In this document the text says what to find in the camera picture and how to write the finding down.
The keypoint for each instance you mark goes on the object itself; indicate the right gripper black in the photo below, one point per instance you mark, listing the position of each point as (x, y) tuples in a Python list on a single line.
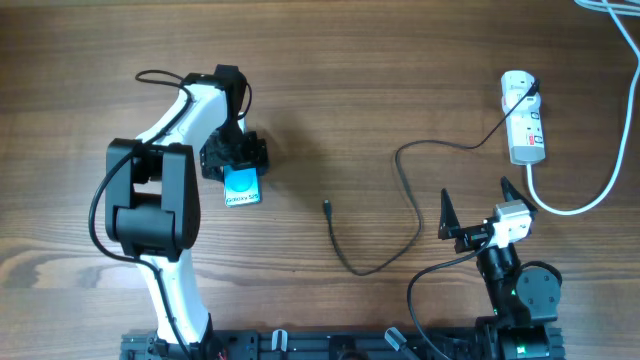
[(450, 228)]

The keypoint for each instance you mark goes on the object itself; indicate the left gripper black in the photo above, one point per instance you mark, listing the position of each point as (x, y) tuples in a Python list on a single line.
[(254, 155)]

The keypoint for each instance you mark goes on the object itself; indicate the smartphone with teal screen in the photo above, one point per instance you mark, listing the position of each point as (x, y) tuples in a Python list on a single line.
[(241, 187)]

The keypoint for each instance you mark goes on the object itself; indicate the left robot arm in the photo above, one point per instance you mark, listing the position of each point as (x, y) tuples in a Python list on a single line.
[(146, 210)]

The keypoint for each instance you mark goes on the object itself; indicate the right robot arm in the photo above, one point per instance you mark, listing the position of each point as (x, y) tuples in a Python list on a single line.
[(524, 296)]

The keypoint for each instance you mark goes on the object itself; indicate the white charger plug adapter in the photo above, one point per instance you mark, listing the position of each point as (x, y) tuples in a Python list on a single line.
[(520, 100)]

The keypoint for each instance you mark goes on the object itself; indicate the white power strip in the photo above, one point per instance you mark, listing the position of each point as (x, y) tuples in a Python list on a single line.
[(524, 129)]

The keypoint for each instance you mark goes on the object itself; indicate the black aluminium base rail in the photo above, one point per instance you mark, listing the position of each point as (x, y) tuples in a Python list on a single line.
[(345, 345)]

